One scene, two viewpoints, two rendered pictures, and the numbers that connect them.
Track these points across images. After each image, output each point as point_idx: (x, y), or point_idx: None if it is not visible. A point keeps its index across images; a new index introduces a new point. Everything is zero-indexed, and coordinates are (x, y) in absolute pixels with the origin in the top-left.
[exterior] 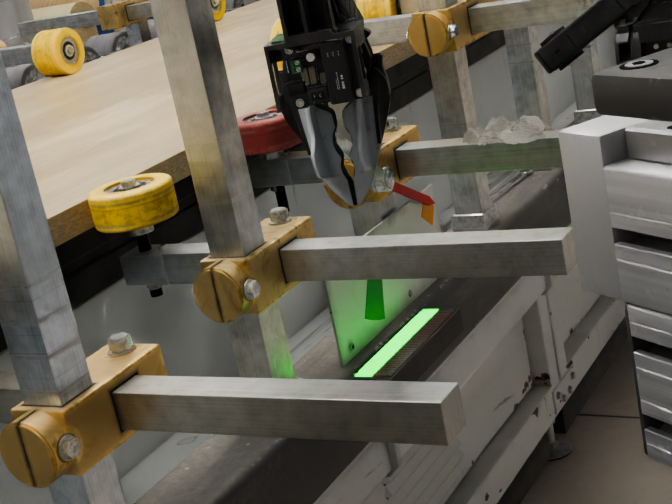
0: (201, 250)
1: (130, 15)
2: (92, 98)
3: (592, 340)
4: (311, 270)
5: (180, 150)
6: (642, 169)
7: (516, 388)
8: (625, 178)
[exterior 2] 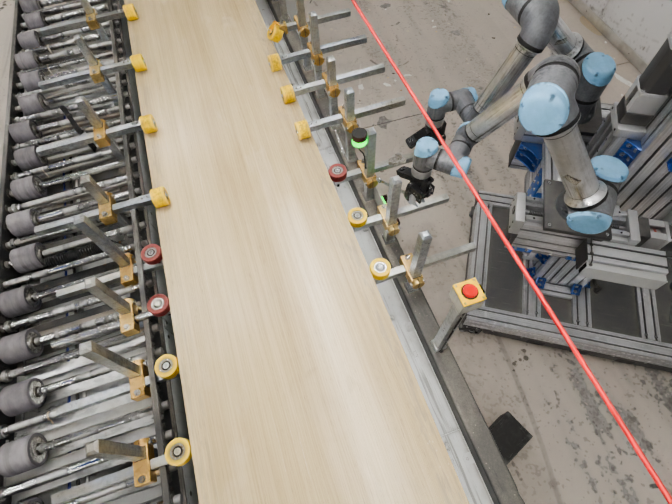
0: (373, 220)
1: (104, 73)
2: (221, 155)
3: None
4: (399, 216)
5: (335, 191)
6: (530, 224)
7: None
8: (527, 225)
